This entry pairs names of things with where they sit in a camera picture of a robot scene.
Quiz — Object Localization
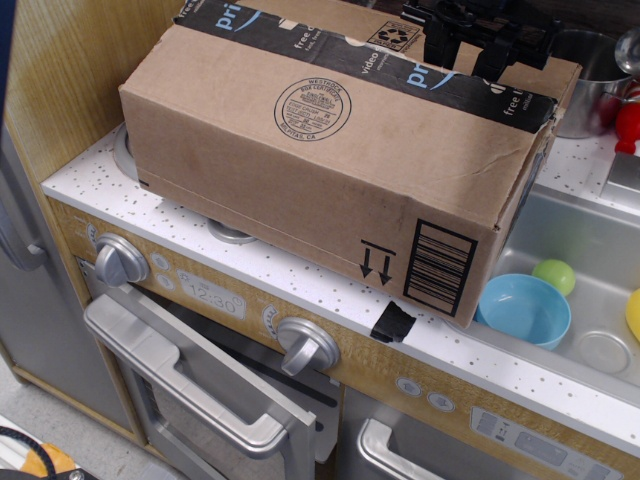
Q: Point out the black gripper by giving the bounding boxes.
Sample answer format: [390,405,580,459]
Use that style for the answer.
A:
[401,1,563,80]

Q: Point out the large brown cardboard box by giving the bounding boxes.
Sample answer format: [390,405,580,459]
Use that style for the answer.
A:
[120,1,580,327]

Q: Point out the stainless steel pot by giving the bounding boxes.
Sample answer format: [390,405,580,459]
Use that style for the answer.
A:
[551,29,631,139]

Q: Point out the silver ladle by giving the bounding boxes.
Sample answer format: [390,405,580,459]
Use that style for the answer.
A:
[614,27,640,77]

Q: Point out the red toy bottle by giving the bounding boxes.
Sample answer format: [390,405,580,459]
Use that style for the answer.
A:
[615,81,639,155]

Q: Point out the silver toy sink basin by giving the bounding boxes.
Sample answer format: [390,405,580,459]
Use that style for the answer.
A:
[449,184,640,396]

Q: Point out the green plastic ball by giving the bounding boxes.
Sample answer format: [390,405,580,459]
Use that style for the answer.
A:
[532,259,576,297]

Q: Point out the blue plastic bowl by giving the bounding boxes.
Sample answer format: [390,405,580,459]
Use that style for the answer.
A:
[475,274,572,350]

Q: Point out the black tape piece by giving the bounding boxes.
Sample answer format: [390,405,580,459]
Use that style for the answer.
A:
[370,301,416,343]

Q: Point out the yellow plastic ball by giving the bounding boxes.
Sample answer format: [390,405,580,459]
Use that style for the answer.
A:
[625,289,640,341]

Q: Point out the silver stove burner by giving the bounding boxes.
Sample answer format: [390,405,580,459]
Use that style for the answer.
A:
[207,219,256,245]

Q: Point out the right silver stove knob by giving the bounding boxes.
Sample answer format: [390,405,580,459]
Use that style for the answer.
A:
[277,317,340,376]

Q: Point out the silver stove knob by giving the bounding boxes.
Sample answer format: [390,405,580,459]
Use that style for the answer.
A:
[95,233,150,287]
[277,317,340,376]

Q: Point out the oven clock display panel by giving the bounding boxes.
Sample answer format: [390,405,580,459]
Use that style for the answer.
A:
[176,269,247,320]

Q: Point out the grey dishwasher door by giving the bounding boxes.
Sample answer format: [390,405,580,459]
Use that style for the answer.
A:
[339,384,640,480]

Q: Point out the left silver stove knob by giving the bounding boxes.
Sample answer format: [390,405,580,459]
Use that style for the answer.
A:
[95,233,150,287]

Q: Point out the grey oven door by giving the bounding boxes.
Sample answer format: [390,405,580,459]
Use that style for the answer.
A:
[84,288,342,479]

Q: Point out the grey toy fridge door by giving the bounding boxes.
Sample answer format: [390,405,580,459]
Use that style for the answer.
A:
[1,129,132,432]

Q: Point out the orange object on floor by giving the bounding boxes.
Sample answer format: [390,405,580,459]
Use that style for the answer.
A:
[20,443,76,478]

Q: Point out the black cable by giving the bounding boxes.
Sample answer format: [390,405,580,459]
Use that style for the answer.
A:
[0,425,64,476]

